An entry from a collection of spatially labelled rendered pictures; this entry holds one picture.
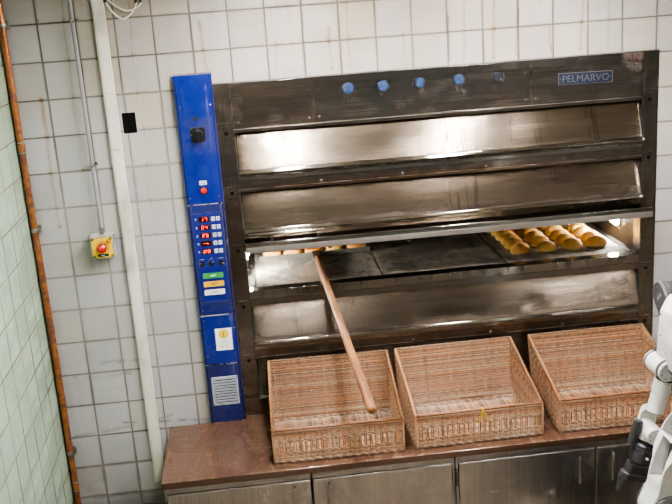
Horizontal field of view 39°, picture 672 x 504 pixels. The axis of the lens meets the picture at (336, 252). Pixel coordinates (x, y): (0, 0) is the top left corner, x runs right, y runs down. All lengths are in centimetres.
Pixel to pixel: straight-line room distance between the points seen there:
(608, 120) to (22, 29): 252
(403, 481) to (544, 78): 183
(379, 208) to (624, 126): 115
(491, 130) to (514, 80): 23
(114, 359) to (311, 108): 142
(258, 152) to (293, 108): 24
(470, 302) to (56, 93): 203
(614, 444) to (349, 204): 153
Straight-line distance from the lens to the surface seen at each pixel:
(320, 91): 407
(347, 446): 399
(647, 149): 446
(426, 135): 415
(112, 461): 457
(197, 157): 405
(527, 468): 415
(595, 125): 435
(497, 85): 420
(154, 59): 404
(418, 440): 402
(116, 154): 409
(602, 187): 441
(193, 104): 402
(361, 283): 425
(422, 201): 419
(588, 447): 420
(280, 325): 428
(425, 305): 434
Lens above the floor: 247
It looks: 16 degrees down
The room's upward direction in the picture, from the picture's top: 4 degrees counter-clockwise
